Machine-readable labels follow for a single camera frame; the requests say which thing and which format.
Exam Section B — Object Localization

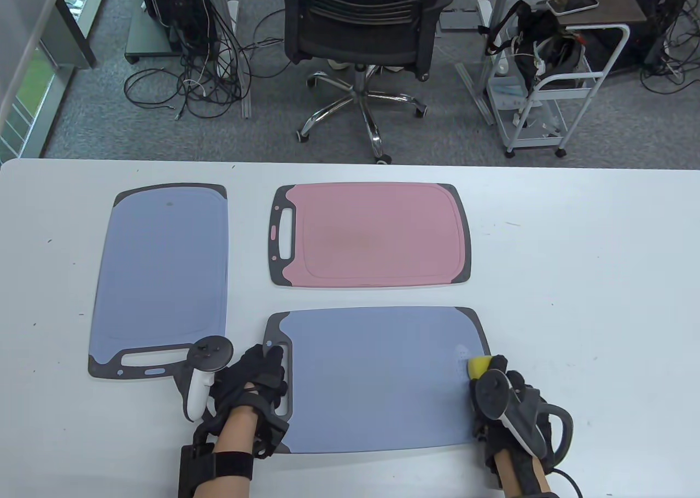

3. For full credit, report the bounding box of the person's left hand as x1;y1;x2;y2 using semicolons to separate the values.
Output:
208;345;289;458

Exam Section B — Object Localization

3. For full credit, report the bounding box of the person's right hand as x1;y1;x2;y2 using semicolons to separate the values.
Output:
470;355;559;468

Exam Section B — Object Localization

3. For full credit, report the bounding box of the blue cutting board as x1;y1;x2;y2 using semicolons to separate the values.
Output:
87;184;229;379
262;307;491;455

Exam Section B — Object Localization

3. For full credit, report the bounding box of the pink cutting board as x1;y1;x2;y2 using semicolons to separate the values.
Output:
268;183;472;289

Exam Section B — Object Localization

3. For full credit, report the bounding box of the person's left forearm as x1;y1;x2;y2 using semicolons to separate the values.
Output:
200;408;258;498

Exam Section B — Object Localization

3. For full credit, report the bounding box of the person's right forearm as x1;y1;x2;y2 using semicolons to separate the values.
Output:
492;449;553;498

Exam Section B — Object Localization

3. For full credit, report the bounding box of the grey right hand controller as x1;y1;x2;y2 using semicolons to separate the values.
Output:
475;370;574;466

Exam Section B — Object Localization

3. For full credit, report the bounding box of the grey hand controller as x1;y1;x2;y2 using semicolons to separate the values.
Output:
475;370;574;466
174;337;234;422

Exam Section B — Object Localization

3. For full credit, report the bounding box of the grey left hand controller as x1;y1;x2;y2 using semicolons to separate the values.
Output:
174;337;234;422

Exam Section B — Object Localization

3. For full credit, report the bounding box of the pale blue packet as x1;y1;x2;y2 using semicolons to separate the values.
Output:
488;76;528;113

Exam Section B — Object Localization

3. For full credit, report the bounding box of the white utility cart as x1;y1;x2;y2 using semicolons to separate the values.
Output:
486;24;631;158

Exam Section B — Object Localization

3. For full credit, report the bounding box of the black bag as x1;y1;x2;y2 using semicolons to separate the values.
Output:
479;0;588;91

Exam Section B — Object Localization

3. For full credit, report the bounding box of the grey floor plate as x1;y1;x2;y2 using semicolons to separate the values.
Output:
440;9;482;31

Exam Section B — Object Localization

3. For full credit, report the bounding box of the grey stand base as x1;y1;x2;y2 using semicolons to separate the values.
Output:
125;6;176;66

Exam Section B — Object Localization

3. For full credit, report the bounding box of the black office chair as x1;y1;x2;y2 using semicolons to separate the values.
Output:
272;0;459;165

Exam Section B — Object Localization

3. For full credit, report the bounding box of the black computer rack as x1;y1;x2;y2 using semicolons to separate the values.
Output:
135;0;219;56

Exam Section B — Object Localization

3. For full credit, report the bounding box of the white smartphone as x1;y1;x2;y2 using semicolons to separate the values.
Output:
547;0;599;15

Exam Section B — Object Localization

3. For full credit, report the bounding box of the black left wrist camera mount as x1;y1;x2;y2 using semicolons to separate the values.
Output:
178;443;255;498

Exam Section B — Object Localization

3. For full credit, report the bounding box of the black right glove cable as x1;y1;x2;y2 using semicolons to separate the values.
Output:
550;468;583;498

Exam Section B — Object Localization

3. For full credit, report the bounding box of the black floor cable bundle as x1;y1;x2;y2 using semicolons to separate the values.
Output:
124;0;290;120

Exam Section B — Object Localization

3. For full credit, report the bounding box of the grey window frame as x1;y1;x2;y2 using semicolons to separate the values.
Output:
0;0;113;160

